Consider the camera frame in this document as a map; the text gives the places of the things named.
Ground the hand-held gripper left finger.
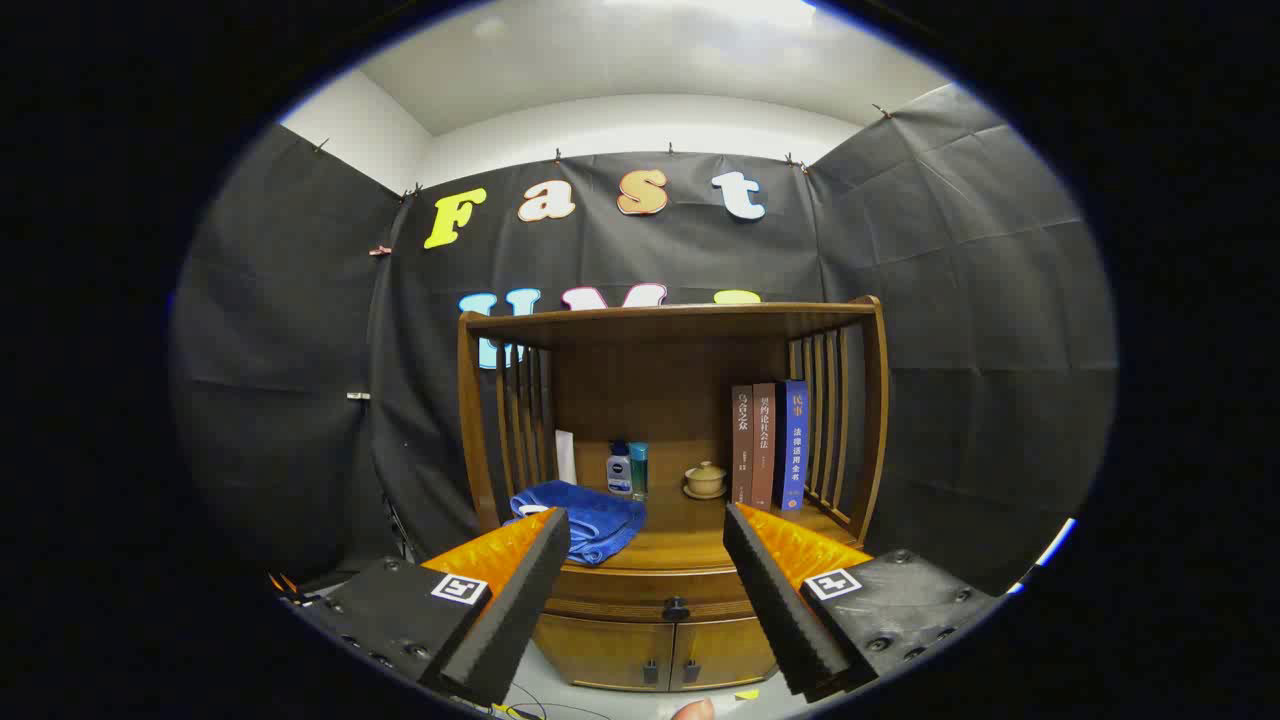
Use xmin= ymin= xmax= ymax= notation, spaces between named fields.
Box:
xmin=285 ymin=507 xmax=572 ymax=707

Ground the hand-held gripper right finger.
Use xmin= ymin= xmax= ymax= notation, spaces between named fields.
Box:
xmin=723 ymin=503 xmax=1001 ymax=701

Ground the wooden drawer with black knob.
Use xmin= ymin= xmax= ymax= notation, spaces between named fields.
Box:
xmin=545 ymin=565 xmax=761 ymax=623

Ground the wooden cabinet door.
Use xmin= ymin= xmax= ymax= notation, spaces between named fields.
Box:
xmin=533 ymin=613 xmax=678 ymax=693
xmin=670 ymin=617 xmax=779 ymax=691

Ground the wooden countertop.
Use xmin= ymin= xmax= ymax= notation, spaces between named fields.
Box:
xmin=555 ymin=488 xmax=859 ymax=573

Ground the wooden cabinet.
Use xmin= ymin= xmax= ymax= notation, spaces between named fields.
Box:
xmin=458 ymin=296 xmax=890 ymax=693

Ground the folded blue towel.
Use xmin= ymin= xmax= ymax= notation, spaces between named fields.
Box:
xmin=508 ymin=480 xmax=648 ymax=567

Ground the blue book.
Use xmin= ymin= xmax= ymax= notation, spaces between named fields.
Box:
xmin=775 ymin=379 xmax=811 ymax=513

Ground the reddish brown book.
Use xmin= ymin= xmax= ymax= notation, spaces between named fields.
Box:
xmin=752 ymin=382 xmax=780 ymax=511

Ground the dark brown book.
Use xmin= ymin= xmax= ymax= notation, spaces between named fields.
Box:
xmin=731 ymin=385 xmax=756 ymax=507

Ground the black backdrop cloth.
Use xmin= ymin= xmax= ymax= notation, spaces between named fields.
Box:
xmin=170 ymin=85 xmax=1118 ymax=601

